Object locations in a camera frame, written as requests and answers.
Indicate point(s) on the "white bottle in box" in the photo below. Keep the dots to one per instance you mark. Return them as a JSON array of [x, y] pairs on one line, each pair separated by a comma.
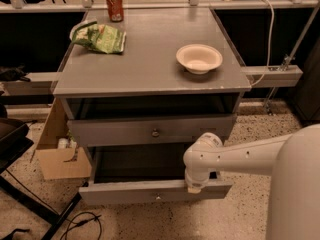
[[63, 143]]

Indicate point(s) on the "white paper bowl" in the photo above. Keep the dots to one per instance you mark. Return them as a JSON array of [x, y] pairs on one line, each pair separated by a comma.
[[198, 58]]

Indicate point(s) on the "grey top drawer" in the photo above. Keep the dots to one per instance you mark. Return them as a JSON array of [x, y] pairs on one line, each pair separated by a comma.
[[149, 130]]

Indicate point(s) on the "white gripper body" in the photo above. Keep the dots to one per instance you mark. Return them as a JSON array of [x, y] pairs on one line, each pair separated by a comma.
[[194, 181]]

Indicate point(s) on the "black stand frame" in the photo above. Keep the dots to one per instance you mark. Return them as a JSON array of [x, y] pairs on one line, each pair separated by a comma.
[[26, 175]]

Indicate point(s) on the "cardboard box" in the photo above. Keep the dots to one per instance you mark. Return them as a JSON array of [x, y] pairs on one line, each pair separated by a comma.
[[55, 163]]

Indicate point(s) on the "orange soda can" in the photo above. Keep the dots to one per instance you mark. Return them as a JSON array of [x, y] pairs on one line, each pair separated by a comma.
[[115, 10]]

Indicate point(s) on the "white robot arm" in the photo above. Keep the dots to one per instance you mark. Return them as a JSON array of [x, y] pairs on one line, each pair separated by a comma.
[[293, 163]]

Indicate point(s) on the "green chip bag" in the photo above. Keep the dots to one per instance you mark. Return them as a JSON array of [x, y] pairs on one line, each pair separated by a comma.
[[97, 37]]

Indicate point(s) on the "grey drawer cabinet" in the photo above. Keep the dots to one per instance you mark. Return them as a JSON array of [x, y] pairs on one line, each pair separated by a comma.
[[146, 80]]

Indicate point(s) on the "grey drawer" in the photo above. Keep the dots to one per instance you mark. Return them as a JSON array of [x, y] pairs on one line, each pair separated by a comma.
[[149, 130], [144, 174]]

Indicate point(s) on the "metal rail beam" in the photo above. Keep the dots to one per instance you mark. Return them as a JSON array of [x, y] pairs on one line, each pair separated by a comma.
[[269, 77]]

